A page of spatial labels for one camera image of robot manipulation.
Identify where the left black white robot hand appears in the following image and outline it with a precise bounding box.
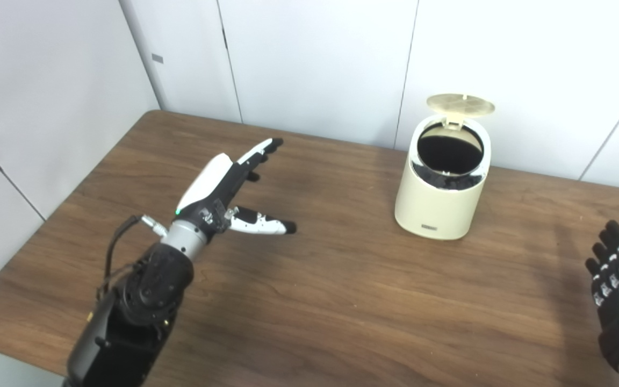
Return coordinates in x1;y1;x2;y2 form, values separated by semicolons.
175;138;297;242

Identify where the cream round bin lid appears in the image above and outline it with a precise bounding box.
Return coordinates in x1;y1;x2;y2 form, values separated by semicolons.
427;94;495;130

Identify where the cream-colored bin body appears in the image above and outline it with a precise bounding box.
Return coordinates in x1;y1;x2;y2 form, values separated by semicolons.
394;114;491;241

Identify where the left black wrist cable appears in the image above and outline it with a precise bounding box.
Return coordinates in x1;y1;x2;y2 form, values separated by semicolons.
97;214;169;302

